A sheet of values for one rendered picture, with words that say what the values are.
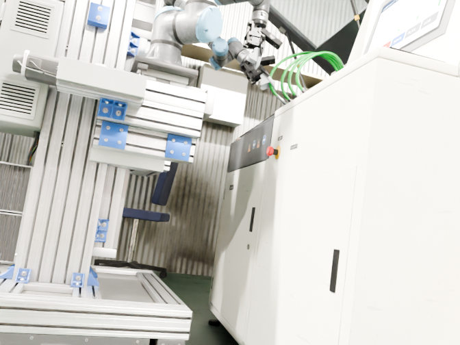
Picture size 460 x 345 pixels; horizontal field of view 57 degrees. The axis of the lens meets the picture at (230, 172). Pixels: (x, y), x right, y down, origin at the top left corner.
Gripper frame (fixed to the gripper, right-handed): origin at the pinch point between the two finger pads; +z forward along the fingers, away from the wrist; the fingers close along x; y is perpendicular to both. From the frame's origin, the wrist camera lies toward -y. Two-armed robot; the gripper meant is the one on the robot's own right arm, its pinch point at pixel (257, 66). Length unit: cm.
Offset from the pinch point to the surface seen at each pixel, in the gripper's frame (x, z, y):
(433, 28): 78, 8, -29
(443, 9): 80, 3, -30
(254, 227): 17, 71, -3
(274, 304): 48, 94, -3
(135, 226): -170, 84, 37
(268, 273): 40, 85, -3
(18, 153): -192, 40, 136
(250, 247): 15, 79, -3
